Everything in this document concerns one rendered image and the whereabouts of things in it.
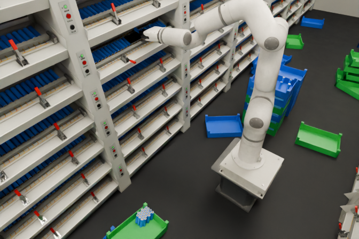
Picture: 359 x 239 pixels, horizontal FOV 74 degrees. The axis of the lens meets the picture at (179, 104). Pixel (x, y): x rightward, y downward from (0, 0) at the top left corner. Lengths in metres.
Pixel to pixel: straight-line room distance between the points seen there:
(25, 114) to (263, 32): 0.98
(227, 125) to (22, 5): 1.70
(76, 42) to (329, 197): 1.77
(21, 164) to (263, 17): 1.15
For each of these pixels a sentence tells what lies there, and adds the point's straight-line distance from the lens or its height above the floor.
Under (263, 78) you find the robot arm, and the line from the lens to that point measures 1.14.
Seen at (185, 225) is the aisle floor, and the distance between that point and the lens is 1.67.
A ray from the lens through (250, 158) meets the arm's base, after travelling 1.44.
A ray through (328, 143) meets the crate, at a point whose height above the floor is 0.00.
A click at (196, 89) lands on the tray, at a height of 0.31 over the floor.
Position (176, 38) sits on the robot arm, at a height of 1.04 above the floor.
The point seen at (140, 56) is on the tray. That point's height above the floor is 0.90.
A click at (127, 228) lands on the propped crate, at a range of 1.64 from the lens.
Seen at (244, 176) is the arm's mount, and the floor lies 0.36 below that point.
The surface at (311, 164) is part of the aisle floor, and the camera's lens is 2.09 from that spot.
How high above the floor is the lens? 1.54
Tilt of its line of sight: 41 degrees down
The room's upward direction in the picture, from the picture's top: 3 degrees counter-clockwise
